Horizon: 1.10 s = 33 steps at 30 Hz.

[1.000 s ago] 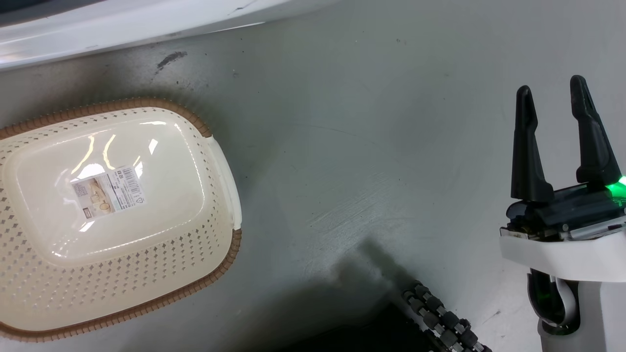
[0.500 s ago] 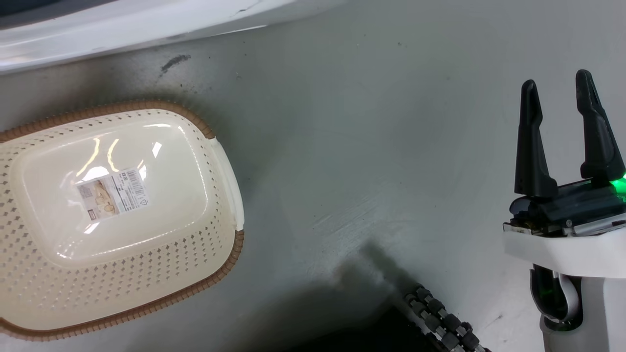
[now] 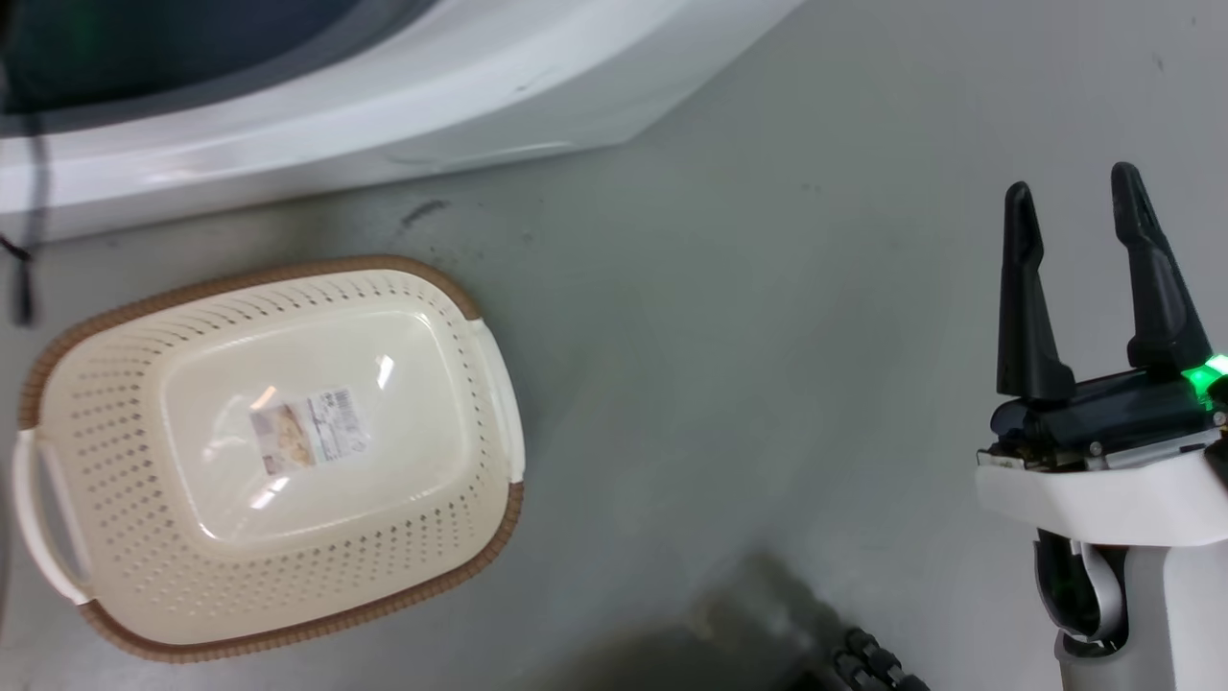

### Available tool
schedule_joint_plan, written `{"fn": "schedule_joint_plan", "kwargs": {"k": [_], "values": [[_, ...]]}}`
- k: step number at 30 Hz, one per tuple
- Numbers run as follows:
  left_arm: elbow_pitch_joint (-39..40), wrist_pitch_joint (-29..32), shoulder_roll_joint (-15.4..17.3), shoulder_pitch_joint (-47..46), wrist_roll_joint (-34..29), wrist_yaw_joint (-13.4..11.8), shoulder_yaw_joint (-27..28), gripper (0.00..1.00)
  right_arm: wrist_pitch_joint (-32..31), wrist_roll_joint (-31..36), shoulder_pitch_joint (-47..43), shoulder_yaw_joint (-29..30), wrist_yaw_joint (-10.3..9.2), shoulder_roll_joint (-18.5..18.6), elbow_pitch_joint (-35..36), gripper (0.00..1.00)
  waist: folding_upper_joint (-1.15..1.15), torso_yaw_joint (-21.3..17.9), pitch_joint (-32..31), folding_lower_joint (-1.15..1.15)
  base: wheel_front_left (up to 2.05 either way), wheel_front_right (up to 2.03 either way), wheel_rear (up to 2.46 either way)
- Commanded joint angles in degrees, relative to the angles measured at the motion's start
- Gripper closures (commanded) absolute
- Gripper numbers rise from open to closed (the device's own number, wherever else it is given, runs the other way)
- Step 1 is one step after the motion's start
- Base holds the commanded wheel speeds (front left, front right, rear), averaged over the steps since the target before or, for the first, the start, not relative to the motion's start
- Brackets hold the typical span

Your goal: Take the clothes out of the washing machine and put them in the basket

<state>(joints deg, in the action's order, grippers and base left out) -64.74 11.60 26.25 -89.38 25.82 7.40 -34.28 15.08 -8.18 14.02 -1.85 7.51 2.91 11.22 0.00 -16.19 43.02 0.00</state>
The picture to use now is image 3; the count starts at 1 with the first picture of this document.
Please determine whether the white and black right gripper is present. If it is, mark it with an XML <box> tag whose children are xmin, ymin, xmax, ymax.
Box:
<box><xmin>975</xmin><ymin>161</ymin><xmax>1228</xmax><ymax>548</ymax></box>

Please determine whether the white washing machine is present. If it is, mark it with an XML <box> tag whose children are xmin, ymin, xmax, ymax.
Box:
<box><xmin>0</xmin><ymin>0</ymin><xmax>805</xmax><ymax>245</ymax></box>

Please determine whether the cream perforated laundry basket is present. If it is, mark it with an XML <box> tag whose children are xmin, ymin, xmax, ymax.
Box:
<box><xmin>12</xmin><ymin>254</ymin><xmax>527</xmax><ymax>664</ymax></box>

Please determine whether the paper label sticker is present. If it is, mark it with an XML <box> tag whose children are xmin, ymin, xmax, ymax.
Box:
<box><xmin>249</xmin><ymin>387</ymin><xmax>371</xmax><ymax>476</ymax></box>

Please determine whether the thin black cable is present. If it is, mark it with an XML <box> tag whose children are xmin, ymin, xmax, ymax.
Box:
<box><xmin>0</xmin><ymin>0</ymin><xmax>51</xmax><ymax>328</ymax></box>

